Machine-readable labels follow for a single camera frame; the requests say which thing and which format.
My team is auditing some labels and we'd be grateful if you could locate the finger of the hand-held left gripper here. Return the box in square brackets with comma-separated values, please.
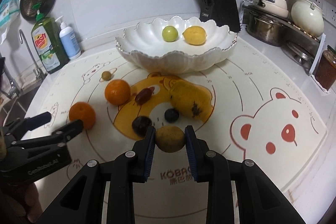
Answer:
[10, 119, 85, 151]
[3, 112, 52, 139]

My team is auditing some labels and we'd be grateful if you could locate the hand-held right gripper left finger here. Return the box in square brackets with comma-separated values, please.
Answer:
[34, 126, 156, 224]

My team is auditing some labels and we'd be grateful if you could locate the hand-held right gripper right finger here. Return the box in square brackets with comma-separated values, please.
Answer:
[184, 125, 303, 224]

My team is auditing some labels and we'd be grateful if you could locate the orange tangerine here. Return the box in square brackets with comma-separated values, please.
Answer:
[104, 79, 131, 105]
[69, 101, 96, 130]

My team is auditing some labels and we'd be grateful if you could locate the yellow-brown round fruit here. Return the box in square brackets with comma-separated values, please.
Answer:
[155, 126, 186, 153]

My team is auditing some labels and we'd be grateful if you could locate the dark maroon round fruit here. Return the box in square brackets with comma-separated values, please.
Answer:
[131, 116, 153, 136]

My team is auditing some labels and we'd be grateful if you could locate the dark blue round fruit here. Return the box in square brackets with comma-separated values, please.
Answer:
[164, 109, 180, 123]

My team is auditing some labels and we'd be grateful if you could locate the yellow mango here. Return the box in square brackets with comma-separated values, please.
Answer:
[169, 81, 212, 119]

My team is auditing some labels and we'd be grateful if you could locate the dark red oblong date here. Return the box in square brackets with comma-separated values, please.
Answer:
[135, 89, 153, 104]

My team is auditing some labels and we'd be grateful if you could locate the white scalloped bowl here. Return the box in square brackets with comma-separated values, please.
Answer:
[115, 17, 238, 75]

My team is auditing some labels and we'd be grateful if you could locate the person's left hand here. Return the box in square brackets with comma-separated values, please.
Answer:
[10, 183, 44, 224]

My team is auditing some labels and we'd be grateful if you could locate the steel sink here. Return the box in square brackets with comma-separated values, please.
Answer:
[0, 77, 40, 125]

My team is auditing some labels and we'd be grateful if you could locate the chrome faucet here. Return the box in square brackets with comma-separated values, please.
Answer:
[8, 29, 46, 98]

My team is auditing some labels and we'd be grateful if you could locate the green dish soap bottle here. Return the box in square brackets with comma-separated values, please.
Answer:
[31, 4, 69, 74]

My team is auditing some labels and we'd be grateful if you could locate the white pump bottle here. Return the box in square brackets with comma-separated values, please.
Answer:
[55, 16, 81, 60]

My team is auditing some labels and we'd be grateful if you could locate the bear print baking mat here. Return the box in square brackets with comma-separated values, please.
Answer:
[25, 38, 328, 224]

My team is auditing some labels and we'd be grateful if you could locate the teal printed package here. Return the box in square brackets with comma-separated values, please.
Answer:
[0, 0, 21, 43]

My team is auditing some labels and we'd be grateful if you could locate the yellow lemon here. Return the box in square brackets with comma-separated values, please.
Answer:
[182, 26, 208, 45]

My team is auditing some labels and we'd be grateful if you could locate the green round fruit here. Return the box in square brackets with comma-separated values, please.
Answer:
[162, 26, 179, 42]

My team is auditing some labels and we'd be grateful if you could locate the large steel pot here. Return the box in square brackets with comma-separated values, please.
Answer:
[247, 10, 287, 47]

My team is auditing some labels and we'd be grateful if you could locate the steel pan lid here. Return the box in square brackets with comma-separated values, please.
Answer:
[281, 40, 319, 74]

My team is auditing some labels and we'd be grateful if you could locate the black knife block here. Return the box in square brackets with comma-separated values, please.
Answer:
[199, 0, 241, 32]

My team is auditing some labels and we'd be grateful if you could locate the white pot rack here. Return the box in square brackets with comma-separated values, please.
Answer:
[242, 2, 326, 75]

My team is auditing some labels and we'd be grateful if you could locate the jar of red sauce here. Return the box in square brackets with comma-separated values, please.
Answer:
[314, 45, 336, 92]

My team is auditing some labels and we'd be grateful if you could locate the white ceramic pot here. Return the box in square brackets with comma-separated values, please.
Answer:
[291, 0, 325, 38]

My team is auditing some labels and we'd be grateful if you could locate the white wall outlet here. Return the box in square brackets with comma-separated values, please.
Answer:
[321, 1, 336, 19]

